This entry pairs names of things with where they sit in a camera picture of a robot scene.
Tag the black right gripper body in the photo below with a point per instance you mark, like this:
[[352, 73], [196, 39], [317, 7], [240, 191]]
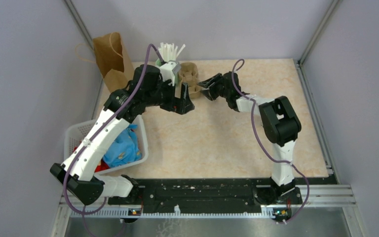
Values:
[[217, 90]]

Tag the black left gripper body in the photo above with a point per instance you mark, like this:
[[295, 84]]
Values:
[[163, 96]]

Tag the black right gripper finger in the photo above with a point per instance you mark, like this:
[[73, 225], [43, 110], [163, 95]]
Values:
[[209, 94], [207, 84]]

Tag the brown paper bag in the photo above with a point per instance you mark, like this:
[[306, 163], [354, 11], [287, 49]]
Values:
[[112, 59]]

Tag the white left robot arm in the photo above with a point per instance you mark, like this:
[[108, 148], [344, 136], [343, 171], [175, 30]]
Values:
[[150, 86]]

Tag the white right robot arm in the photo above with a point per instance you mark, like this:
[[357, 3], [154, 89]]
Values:
[[278, 119]]

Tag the brown pulp cup carrier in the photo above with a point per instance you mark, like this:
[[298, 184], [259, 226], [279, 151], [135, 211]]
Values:
[[189, 74]]

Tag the green straw holder cup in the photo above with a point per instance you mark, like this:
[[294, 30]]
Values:
[[159, 62]]

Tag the white paper straws bundle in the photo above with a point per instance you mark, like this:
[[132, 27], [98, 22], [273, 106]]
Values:
[[170, 51]]

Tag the blue snack bag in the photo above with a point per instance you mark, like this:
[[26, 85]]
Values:
[[124, 149]]

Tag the red snack bag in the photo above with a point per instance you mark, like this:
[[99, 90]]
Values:
[[101, 166]]

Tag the white plastic basket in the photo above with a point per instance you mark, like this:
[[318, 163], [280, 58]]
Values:
[[75, 133]]

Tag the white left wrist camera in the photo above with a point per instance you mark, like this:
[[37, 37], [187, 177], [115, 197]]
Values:
[[169, 71]]

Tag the aluminium frame rail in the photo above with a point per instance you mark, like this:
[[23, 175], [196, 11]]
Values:
[[328, 210]]

